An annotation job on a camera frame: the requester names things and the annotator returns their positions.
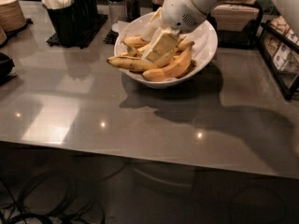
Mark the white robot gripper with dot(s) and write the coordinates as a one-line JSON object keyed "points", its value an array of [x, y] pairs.
{"points": [[177, 10]]}

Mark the top back spotted banana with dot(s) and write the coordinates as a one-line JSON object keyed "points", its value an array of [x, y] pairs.
{"points": [[135, 41]]}

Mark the spotted banana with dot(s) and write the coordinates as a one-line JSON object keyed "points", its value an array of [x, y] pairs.
{"points": [[131, 63], [135, 41]]}

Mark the right back small banana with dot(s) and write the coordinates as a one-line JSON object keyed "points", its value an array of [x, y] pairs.
{"points": [[184, 43]]}

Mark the front right orange banana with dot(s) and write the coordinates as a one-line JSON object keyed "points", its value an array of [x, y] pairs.
{"points": [[174, 69]]}

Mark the front left spotted banana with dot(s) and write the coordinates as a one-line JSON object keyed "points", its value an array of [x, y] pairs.
{"points": [[131, 63]]}

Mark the glass pepper grinder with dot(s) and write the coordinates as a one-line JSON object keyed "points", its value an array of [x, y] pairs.
{"points": [[132, 9]]}

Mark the small black mat under shakers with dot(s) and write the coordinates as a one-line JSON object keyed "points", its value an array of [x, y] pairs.
{"points": [[111, 37]]}

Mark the glass salt shaker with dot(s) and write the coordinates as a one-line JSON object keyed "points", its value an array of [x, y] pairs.
{"points": [[116, 10]]}

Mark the black cutlery cup back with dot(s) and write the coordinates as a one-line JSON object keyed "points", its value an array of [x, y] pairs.
{"points": [[85, 13]]}

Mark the black cutlery cup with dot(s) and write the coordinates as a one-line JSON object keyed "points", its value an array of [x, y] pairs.
{"points": [[65, 24], [85, 13]]}

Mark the black cutlery cup front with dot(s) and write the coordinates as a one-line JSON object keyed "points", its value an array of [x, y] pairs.
{"points": [[65, 24]]}

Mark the black tea packet rack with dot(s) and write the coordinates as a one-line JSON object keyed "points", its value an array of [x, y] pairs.
{"points": [[279, 47]]}

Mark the stack of paper bowls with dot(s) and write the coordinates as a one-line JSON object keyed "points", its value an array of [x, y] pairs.
{"points": [[11, 15]]}

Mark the black object left edge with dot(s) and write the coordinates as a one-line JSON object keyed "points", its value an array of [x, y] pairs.
{"points": [[6, 65]]}

